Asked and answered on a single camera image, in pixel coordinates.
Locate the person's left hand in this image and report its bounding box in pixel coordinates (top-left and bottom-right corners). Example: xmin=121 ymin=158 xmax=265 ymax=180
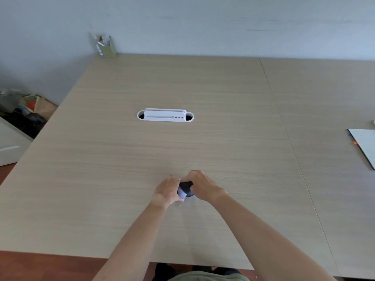
xmin=152 ymin=176 xmax=186 ymax=206

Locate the person's right hand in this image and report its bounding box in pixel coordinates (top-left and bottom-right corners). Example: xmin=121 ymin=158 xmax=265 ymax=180
xmin=182 ymin=170 xmax=229 ymax=202

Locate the small dark round object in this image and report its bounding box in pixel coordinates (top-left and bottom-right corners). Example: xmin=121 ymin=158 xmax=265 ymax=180
xmin=177 ymin=181 xmax=195 ymax=199

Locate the person's right forearm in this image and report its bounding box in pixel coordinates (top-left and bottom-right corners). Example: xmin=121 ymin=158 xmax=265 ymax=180
xmin=209 ymin=190 xmax=337 ymax=281

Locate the person's left forearm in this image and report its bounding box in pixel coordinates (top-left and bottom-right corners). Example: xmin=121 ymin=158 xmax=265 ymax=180
xmin=93 ymin=195 xmax=170 ymax=281

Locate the person's olive green shirt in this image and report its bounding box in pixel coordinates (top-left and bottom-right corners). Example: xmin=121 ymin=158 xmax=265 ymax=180
xmin=168 ymin=271 xmax=250 ymax=281

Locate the olive cardboard box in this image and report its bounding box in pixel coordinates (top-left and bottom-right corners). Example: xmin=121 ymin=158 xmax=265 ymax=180
xmin=94 ymin=35 xmax=117 ymax=59

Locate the white cabinet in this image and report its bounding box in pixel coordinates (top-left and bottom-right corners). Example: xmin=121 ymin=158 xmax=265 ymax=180
xmin=0 ymin=117 xmax=33 ymax=167

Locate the white paper sheet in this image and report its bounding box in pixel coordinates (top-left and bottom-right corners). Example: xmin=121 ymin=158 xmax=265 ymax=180
xmin=347 ymin=129 xmax=375 ymax=170

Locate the white table cable port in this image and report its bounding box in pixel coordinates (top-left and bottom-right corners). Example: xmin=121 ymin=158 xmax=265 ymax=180
xmin=137 ymin=108 xmax=194 ymax=123

